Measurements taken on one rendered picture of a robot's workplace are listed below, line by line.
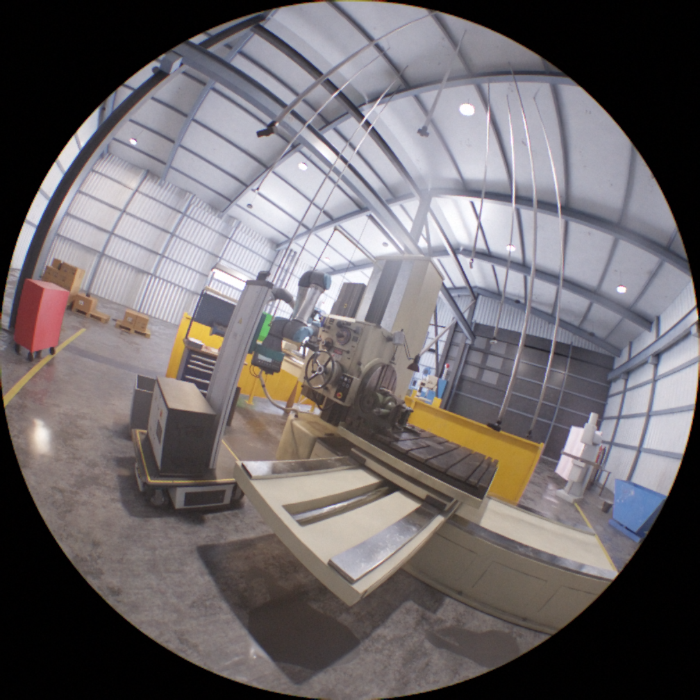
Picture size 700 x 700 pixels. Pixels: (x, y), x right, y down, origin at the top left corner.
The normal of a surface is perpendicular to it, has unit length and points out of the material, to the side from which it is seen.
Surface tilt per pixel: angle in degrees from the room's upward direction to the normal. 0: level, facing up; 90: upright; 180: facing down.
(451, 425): 90
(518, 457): 90
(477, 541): 90
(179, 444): 90
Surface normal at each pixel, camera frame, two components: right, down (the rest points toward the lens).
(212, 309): 0.67, 0.21
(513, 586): -0.61, -0.26
